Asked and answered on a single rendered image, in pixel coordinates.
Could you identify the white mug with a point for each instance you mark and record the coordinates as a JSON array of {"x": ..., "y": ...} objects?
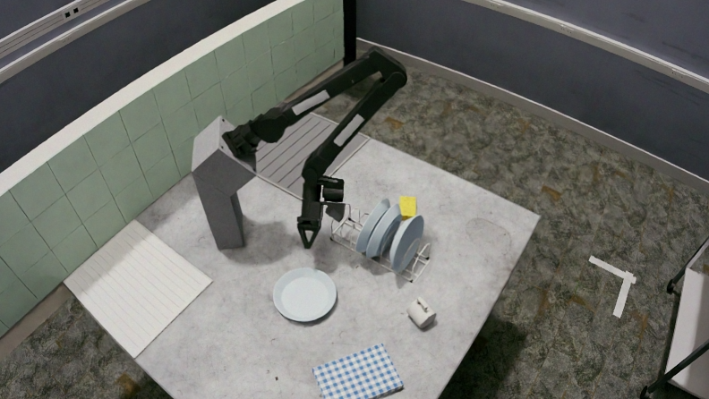
[{"x": 421, "y": 312}]

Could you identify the yellow sponge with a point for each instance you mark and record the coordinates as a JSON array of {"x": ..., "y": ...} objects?
[{"x": 408, "y": 206}]

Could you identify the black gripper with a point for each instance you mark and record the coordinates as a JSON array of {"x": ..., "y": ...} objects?
[{"x": 314, "y": 227}]

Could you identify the white ribbed draining mat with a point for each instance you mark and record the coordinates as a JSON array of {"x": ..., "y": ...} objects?
[{"x": 136, "y": 286}]

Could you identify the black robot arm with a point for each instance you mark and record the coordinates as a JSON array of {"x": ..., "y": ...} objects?
[{"x": 244, "y": 139}]

